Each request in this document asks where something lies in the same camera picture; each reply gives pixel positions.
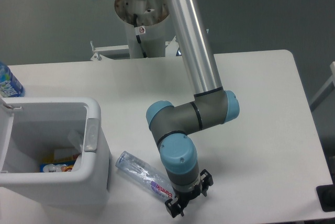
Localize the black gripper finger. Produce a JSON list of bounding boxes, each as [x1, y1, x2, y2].
[[197, 169, 214, 197], [164, 197, 190, 218]]

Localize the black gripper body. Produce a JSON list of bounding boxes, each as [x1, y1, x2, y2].
[[172, 180, 202, 205]]

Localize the clear plastic water bottle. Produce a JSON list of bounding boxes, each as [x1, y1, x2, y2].
[[115, 151, 175, 202]]

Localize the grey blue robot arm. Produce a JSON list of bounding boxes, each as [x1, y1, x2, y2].
[[114, 0, 240, 217]]

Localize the white open trash can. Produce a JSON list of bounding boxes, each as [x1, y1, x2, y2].
[[1, 97, 110, 205]]

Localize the black table clamp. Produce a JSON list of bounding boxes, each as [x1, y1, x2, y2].
[[316, 184, 334, 212]]

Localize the yellow snack package in bin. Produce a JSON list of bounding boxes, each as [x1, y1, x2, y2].
[[39, 148, 81, 173]]

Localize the blue labelled bottle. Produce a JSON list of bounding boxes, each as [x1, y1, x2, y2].
[[1, 62, 25, 98]]

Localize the white mounting bracket frame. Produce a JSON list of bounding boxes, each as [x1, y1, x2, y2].
[[90, 38, 184, 61]]

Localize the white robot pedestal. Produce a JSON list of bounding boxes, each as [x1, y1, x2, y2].
[[125, 21, 166, 59]]

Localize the white frame at right edge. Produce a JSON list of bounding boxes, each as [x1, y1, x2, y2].
[[309, 62, 334, 111]]

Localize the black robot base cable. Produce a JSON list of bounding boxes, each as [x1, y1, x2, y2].
[[132, 13, 148, 59]]

